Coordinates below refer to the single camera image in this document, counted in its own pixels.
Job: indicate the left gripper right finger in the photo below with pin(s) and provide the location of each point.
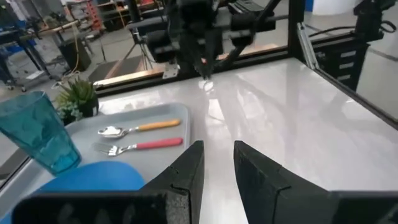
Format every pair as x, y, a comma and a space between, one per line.
264, 193

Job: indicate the grey plastic tray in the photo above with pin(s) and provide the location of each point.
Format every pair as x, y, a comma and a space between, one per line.
152, 163

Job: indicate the black labelled equipment box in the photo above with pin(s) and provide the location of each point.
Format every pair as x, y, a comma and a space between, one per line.
339, 65

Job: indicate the black tripod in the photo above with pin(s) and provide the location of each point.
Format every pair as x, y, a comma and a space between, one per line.
143, 53

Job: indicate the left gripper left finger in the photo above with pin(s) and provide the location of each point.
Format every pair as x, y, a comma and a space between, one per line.
186, 174

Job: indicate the black aluminium table frame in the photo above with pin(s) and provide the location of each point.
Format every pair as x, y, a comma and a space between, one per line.
296, 31

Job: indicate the blue plate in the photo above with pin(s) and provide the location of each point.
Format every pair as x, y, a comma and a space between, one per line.
93, 178

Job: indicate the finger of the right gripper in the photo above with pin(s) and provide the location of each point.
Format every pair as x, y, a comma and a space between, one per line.
214, 49
196, 53

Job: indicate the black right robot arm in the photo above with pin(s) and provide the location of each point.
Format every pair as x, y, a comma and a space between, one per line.
161, 46

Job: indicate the black mat with striped edge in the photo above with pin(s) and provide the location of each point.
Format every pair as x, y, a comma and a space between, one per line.
102, 70

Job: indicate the black floor box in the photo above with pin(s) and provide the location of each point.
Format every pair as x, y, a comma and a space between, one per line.
74, 56

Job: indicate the blue translucent plastic cup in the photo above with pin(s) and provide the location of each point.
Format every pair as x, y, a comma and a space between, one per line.
34, 130

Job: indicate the small potted green plant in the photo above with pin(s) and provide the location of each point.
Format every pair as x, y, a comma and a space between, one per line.
79, 99

